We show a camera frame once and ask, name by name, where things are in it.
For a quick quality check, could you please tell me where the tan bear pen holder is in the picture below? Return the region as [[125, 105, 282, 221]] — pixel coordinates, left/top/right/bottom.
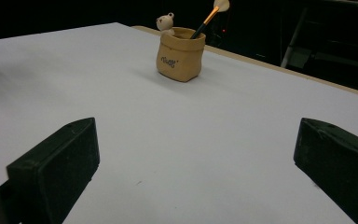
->
[[155, 12, 207, 83]]

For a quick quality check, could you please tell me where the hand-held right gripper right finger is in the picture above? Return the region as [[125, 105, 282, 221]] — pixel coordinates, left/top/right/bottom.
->
[[293, 117, 358, 224]]

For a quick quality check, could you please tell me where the grey metal stand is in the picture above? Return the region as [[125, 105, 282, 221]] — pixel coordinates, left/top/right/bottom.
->
[[280, 7, 310, 69]]

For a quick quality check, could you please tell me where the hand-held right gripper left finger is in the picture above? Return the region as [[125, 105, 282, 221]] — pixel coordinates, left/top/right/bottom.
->
[[7, 117, 101, 224]]

